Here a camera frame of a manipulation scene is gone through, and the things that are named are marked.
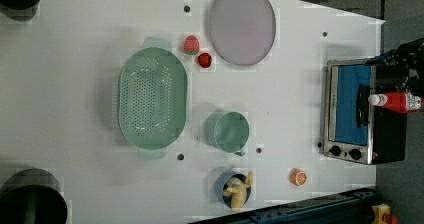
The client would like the dark red strawberry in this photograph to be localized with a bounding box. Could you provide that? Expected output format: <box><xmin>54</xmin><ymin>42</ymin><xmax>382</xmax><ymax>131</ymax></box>
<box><xmin>198</xmin><ymin>53</ymin><xmax>212</xmax><ymax>68</ymax></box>

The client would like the grey round plate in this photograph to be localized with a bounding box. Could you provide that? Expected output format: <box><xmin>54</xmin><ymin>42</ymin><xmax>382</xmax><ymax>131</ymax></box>
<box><xmin>208</xmin><ymin>0</ymin><xmax>276</xmax><ymax>66</ymax></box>

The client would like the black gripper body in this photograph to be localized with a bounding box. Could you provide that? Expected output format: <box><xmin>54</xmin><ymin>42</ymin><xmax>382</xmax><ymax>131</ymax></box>
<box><xmin>366</xmin><ymin>38</ymin><xmax>424</xmax><ymax>96</ymax></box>

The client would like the black oven door handle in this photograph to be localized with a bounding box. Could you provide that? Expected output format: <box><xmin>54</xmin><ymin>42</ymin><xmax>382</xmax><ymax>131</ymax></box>
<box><xmin>356</xmin><ymin>84</ymin><xmax>370</xmax><ymax>127</ymax></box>

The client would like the orange slice toy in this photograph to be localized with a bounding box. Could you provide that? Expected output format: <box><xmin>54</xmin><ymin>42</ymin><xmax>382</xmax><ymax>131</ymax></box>
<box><xmin>289</xmin><ymin>168</ymin><xmax>308</xmax><ymax>186</ymax></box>

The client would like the green perforated colander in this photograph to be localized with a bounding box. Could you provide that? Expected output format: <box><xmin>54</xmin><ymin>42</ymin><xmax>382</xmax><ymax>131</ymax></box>
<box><xmin>118</xmin><ymin>36</ymin><xmax>188</xmax><ymax>160</ymax></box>

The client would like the red ketchup bottle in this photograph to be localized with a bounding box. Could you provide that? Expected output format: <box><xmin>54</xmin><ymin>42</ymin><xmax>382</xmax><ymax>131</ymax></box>
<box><xmin>368</xmin><ymin>92</ymin><xmax>423</xmax><ymax>114</ymax></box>

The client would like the black cylinder lower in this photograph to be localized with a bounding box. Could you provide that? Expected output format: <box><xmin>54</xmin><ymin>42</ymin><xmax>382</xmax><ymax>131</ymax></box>
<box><xmin>0</xmin><ymin>168</ymin><xmax>68</xmax><ymax>224</ymax></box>

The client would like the silver toaster oven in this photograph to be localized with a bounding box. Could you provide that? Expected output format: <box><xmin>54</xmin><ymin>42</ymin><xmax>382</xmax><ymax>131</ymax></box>
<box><xmin>321</xmin><ymin>59</ymin><xmax>407</xmax><ymax>165</ymax></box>

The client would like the peeled banana toy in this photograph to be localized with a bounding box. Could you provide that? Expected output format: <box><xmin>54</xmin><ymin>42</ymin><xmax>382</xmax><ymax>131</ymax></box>
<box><xmin>223</xmin><ymin>171</ymin><xmax>253</xmax><ymax>212</ymax></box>

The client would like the blue metal frame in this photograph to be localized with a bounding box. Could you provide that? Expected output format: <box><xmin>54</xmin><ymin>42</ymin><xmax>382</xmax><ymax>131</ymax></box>
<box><xmin>191</xmin><ymin>188</ymin><xmax>381</xmax><ymax>224</ymax></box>

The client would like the light red strawberry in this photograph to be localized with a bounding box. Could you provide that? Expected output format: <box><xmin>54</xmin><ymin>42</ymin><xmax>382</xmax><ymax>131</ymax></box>
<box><xmin>183</xmin><ymin>35</ymin><xmax>200</xmax><ymax>55</ymax></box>

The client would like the green mug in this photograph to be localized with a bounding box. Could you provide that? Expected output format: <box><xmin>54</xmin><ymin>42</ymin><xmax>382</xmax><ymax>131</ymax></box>
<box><xmin>204</xmin><ymin>111</ymin><xmax>250</xmax><ymax>156</ymax></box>

